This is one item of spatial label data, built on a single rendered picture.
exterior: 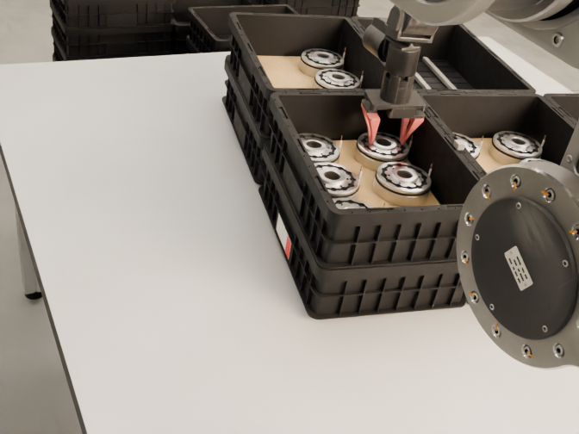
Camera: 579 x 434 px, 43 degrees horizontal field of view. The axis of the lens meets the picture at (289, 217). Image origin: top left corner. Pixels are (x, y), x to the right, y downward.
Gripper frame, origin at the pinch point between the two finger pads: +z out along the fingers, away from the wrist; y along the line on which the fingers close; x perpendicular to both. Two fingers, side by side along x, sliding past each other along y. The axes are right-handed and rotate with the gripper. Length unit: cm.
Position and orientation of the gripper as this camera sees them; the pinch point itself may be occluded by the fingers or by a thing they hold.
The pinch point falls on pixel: (386, 139)
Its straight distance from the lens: 145.7
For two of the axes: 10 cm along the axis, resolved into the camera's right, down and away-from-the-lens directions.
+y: -9.8, 0.3, -1.9
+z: -0.9, 8.1, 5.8
